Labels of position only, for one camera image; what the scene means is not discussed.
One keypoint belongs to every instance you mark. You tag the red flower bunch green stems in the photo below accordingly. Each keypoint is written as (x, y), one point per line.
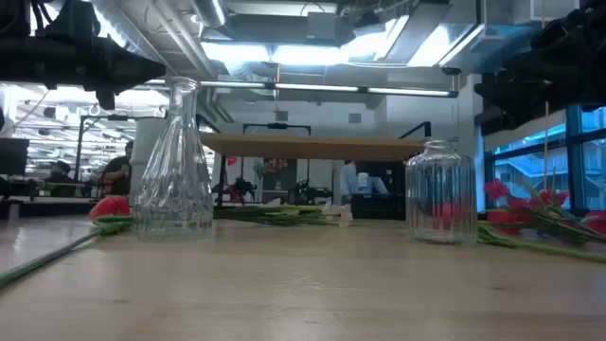
(497, 188)

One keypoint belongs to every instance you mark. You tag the black overhead gantry frame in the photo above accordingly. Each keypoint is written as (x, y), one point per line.
(277, 126)

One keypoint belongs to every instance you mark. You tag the black cabinet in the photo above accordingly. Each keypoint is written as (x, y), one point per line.
(379, 208)

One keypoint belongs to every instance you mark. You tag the long ceiling light strip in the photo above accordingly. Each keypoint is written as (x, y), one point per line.
(312, 87)

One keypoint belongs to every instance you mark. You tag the black workstation frame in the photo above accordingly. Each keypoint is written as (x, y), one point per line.
(80, 142)

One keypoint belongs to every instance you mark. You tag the wooden shelf board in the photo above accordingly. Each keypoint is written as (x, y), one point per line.
(308, 147)

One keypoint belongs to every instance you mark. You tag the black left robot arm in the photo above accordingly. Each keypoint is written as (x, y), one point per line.
(38, 57)

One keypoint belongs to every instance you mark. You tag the tall conical glass vase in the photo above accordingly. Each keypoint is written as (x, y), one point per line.
(175, 189)

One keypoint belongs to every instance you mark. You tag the white flower bunch green stems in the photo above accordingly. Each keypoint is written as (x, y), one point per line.
(274, 215)

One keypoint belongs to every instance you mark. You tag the background black robot arm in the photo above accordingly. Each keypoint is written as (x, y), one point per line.
(241, 187)
(308, 193)

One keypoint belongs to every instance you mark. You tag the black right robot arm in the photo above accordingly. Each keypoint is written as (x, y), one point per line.
(584, 28)

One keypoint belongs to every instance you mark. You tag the white round column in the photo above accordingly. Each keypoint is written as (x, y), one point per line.
(144, 151)

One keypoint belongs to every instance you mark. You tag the person at desk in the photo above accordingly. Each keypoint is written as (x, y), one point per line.
(349, 182)

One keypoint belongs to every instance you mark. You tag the person seated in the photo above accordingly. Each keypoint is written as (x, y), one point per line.
(60, 171)

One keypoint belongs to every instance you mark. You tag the person standing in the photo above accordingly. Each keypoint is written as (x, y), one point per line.
(116, 173)

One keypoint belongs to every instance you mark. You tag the single red flower long stem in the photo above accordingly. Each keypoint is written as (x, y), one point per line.
(110, 207)

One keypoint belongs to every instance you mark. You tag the silver ceiling air duct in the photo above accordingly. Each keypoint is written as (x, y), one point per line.
(210, 12)

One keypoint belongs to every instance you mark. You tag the round ribbed glass jar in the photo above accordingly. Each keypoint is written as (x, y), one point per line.
(440, 189)

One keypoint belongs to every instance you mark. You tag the background flower bouquet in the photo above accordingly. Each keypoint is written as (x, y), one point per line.
(277, 166)

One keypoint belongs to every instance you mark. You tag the black metal shelf frame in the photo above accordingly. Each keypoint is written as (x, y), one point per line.
(419, 128)

